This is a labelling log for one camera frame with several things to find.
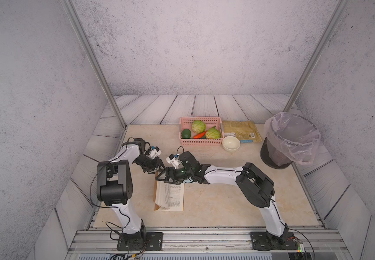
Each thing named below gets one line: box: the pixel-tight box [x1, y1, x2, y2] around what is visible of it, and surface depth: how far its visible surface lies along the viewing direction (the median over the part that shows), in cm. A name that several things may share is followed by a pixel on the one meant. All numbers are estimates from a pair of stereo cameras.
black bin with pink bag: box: [260, 112, 321, 169], surface depth 89 cm
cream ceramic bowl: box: [222, 135, 241, 152], surface depth 109 cm
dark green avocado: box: [180, 128, 192, 139], surface depth 113 cm
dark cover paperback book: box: [154, 170, 185, 212], surface depth 84 cm
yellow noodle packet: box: [222, 120, 263, 143], surface depth 117 cm
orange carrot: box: [192, 130, 208, 139], surface depth 114 cm
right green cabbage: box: [205, 125, 221, 139], surface depth 109 cm
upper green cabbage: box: [191, 119, 206, 134], surface depth 113 cm
